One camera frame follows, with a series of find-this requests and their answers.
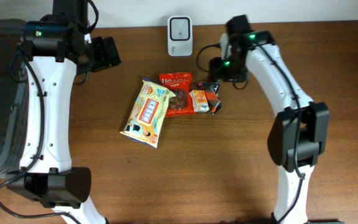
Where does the black snack wrapper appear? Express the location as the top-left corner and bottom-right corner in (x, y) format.
(197, 80), (222, 115)

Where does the orange tissue pack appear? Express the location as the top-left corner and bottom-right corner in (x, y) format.
(190, 90), (209, 113)

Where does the red candy bag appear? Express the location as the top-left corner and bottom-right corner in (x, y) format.
(159, 72), (195, 118)

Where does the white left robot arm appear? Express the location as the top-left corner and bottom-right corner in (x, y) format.
(4, 0), (121, 223)

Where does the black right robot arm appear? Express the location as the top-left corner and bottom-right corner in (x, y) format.
(208, 15), (329, 223)

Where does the white barcode scanner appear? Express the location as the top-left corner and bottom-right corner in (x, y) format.
(167, 16), (193, 57)

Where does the grey plastic basket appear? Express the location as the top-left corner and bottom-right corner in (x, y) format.
(0, 19), (29, 179)

